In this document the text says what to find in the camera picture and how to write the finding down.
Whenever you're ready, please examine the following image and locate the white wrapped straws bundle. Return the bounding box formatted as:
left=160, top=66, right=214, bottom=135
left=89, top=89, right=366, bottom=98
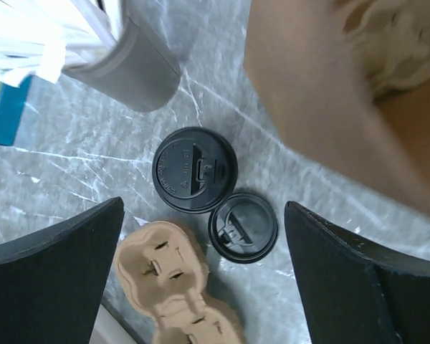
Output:
left=0, top=1, right=124, bottom=87

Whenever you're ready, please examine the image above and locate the black plastic cup lid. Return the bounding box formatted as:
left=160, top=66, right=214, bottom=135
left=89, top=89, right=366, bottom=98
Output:
left=208, top=192, right=279, bottom=264

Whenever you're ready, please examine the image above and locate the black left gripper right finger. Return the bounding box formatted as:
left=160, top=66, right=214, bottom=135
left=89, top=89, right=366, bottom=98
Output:
left=285, top=201, right=430, bottom=343

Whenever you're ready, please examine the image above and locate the grey straw holder cup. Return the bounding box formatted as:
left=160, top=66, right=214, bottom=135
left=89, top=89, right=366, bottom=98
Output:
left=64, top=16, right=181, bottom=113

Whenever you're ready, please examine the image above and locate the brown pulp cup carrier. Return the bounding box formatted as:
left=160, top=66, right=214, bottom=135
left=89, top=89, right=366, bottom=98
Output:
left=113, top=221, right=247, bottom=343

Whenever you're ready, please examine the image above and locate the teal flat box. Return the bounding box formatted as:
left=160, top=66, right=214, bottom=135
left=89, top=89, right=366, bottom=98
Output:
left=0, top=76, right=33, bottom=146

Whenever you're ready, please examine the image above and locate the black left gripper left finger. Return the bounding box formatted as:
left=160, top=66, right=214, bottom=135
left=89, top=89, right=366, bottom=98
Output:
left=0, top=197, right=125, bottom=343

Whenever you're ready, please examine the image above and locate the brown paper bag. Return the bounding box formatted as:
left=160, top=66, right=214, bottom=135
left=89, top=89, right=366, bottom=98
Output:
left=244, top=1, right=430, bottom=216

